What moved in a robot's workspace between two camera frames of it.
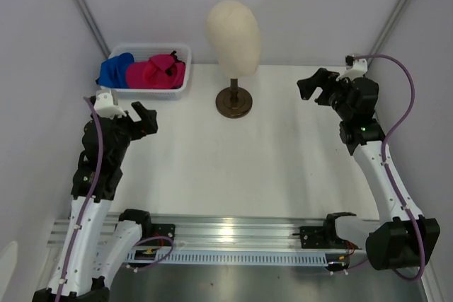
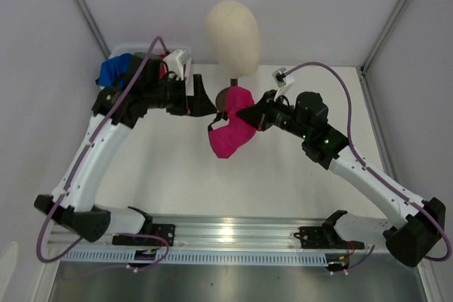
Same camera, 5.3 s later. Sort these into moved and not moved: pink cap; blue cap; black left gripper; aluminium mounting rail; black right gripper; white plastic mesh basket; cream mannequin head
Moved: black left gripper; black right gripper; pink cap
Not moved: cream mannequin head; aluminium mounting rail; blue cap; white plastic mesh basket
